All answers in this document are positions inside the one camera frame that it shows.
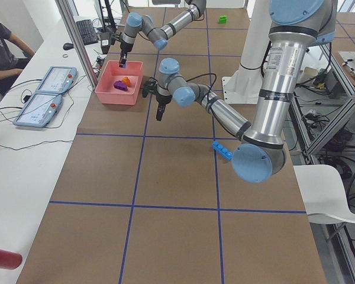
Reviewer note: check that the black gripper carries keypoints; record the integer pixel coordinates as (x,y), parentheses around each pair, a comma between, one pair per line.
(125,48)
(161,101)

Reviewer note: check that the purple curved toy block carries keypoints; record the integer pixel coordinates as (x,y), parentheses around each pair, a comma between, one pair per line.
(119,85)

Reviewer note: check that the long blue studded block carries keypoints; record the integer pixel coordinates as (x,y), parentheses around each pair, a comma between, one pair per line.
(223,151)

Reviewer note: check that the green toy block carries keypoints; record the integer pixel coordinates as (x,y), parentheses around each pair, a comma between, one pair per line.
(222,19)

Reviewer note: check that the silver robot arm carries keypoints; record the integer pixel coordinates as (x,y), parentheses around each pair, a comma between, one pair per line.
(136,23)
(258,95)

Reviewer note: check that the pink plastic box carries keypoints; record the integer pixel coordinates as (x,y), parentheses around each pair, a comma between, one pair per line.
(112,72)

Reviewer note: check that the orange toy block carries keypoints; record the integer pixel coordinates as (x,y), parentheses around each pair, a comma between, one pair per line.
(126,81)

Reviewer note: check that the black keyboard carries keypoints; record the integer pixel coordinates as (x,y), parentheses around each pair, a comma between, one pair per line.
(87,31)

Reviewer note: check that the black computer mouse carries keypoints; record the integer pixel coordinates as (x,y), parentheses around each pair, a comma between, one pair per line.
(68,46)

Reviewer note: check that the upper teach pendant tablet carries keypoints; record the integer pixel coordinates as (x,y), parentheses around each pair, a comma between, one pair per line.
(57,80)

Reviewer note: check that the teach pendant tablet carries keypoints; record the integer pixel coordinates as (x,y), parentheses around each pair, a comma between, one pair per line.
(57,80)
(38,110)

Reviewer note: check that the lower teach pendant tablet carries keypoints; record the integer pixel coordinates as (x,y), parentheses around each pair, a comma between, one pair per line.
(38,110)

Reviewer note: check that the seated person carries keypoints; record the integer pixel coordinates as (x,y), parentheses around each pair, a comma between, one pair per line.
(10,66)

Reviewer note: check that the white chair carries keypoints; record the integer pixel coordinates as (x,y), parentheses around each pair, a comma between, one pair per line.
(323,194)

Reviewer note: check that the red cylinder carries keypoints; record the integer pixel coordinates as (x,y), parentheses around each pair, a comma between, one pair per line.
(9,260)

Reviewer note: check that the aluminium frame post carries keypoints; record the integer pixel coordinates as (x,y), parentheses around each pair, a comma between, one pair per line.
(72,29)

